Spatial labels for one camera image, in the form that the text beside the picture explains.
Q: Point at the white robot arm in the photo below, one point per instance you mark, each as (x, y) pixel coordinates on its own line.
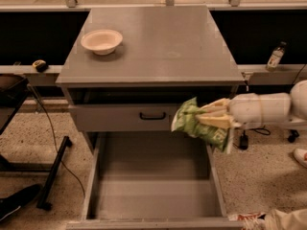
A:
(287, 110)

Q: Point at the green kettle chip bag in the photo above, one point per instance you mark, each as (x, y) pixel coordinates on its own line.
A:
(185, 121)

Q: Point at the beige trouser leg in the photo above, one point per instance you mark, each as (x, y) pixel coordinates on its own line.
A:
(278, 220)

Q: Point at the black wheeled stand right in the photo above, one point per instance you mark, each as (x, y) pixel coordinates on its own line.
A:
(293, 135)

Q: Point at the white red sneaker right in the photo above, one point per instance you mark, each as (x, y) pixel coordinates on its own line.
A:
(300, 156)

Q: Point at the small clear bottle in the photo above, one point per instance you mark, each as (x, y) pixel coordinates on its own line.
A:
(276, 56)

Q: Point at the black shoe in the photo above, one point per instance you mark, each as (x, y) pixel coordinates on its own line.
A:
(16, 201)

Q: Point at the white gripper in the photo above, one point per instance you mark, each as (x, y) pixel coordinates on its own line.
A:
(245, 108)

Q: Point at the grey top drawer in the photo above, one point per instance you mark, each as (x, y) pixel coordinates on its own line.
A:
(121, 117)

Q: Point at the grey drawer cabinet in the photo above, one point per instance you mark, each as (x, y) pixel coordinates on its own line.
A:
(168, 55)

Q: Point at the white red sneaker bottom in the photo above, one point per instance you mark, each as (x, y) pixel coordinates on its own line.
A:
(251, 221)

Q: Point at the white red sneaker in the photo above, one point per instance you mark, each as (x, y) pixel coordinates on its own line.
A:
(251, 221)
(300, 156)

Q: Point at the black drawer handle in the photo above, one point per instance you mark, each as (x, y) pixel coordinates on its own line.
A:
(146, 117)

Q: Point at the yellow black tape measure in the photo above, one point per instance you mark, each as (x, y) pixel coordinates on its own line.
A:
(40, 65)

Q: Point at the open grey middle drawer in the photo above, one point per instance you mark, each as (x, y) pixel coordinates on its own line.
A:
(153, 180)

